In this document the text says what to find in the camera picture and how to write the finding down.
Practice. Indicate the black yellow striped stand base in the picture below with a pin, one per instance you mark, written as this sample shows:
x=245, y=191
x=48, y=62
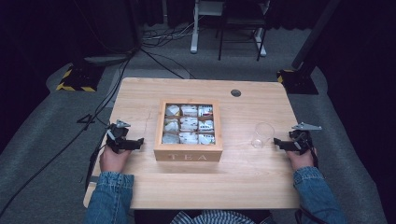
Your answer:
x=79, y=79
x=297, y=82

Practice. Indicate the grey flat floor plate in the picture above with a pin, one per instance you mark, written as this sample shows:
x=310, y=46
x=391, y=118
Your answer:
x=107, y=59

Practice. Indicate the dark slanted stand post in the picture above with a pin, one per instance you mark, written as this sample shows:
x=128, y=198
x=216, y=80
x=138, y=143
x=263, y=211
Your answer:
x=313, y=35

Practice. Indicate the wooden tea box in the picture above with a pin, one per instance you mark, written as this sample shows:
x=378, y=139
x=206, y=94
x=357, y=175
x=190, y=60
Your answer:
x=188, y=154

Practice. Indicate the person's left hand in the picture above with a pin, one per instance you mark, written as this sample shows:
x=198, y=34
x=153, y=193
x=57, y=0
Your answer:
x=112, y=161

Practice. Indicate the round grey table grommet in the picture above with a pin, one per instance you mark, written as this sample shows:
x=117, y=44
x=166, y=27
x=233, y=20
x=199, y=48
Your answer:
x=236, y=93

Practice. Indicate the clear glass cup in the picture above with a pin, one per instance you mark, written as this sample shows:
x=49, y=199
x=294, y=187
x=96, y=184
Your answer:
x=262, y=135

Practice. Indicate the person's striped shirt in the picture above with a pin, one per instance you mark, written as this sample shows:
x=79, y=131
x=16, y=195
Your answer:
x=214, y=217

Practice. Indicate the white desk frame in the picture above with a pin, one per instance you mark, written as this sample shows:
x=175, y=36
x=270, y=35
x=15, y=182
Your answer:
x=194, y=34

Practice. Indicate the group of boxed tea bags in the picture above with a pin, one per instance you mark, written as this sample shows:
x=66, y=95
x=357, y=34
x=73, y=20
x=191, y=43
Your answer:
x=189, y=124

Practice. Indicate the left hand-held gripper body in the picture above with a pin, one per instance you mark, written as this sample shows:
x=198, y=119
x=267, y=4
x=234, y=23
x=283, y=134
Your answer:
x=115, y=137

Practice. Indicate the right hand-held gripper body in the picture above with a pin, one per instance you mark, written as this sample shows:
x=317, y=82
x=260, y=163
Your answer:
x=303, y=138

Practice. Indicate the person's right hand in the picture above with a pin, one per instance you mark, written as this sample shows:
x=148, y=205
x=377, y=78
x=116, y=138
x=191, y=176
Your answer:
x=300, y=160

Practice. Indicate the black metal chair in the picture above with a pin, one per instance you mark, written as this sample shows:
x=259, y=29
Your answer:
x=221, y=37

